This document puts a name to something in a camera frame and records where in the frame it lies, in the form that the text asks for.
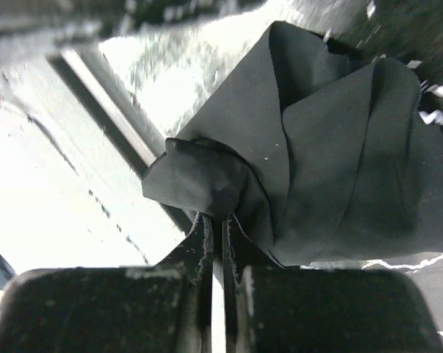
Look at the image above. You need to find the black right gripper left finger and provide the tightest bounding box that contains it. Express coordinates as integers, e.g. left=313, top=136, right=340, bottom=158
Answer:
left=0, top=214, right=214, bottom=352

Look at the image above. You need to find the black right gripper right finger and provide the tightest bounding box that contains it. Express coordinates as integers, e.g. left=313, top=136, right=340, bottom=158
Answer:
left=222, top=215, right=443, bottom=352

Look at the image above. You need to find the black underwear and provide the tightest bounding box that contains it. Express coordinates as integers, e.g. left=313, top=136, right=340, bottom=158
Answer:
left=143, top=21, right=443, bottom=266

